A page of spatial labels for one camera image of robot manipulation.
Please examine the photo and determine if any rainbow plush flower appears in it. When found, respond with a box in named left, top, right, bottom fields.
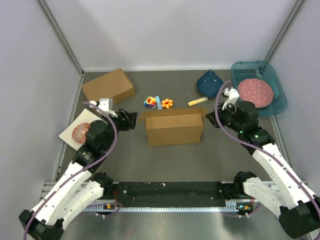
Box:
left=143, top=96, right=157, bottom=108

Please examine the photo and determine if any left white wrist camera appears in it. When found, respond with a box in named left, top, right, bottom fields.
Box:
left=89, top=98, right=118, bottom=118

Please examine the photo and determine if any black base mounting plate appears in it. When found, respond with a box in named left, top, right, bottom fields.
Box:
left=98, top=181, right=250, bottom=208

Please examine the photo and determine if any yellow highlighter pen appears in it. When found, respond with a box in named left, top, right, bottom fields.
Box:
left=188, top=97, right=208, bottom=107

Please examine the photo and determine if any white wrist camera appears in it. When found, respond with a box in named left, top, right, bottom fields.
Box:
left=89, top=98, right=118, bottom=118
left=222, top=87, right=240, bottom=111

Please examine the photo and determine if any teal transparent plastic bin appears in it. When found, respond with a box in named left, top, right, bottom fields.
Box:
left=231, top=61, right=287, bottom=117

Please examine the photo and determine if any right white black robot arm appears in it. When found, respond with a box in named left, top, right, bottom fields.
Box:
left=206, top=101, right=320, bottom=239

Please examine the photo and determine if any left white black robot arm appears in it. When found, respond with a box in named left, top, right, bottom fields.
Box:
left=19, top=109, right=138, bottom=240

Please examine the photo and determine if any closed brown cardboard box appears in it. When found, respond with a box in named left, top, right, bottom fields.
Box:
left=81, top=68, right=136, bottom=110

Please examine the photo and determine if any pink polka dot plate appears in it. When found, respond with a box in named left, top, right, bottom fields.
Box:
left=237, top=78, right=274, bottom=108

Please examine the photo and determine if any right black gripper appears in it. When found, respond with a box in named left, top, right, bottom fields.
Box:
left=205, top=101, right=244, bottom=133

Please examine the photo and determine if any red patterned bowl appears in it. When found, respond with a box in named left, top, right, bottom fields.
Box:
left=71, top=122, right=90, bottom=144

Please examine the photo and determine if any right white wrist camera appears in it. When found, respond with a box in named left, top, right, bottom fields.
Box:
left=222, top=87, right=240, bottom=111

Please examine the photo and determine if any dark blue teardrop dish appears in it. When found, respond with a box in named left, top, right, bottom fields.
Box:
left=196, top=69, right=224, bottom=99

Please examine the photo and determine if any white square board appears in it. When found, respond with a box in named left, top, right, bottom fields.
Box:
left=58, top=109, right=101, bottom=151

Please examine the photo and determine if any brown cardboard box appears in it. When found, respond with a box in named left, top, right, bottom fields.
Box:
left=138, top=107, right=207, bottom=147
left=81, top=68, right=136, bottom=110

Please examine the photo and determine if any orange plush flower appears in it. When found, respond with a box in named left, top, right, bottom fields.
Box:
left=161, top=98, right=174, bottom=109

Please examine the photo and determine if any light blue highlighter pen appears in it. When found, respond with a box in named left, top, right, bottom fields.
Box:
left=155, top=96, right=163, bottom=110

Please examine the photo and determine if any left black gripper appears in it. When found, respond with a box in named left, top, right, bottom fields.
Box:
left=102, top=108, right=139, bottom=152

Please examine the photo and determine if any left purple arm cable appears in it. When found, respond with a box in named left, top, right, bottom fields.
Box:
left=22, top=100, right=118, bottom=240

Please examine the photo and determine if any grey slotted cable duct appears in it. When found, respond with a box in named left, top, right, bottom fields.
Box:
left=82, top=201, right=253, bottom=213

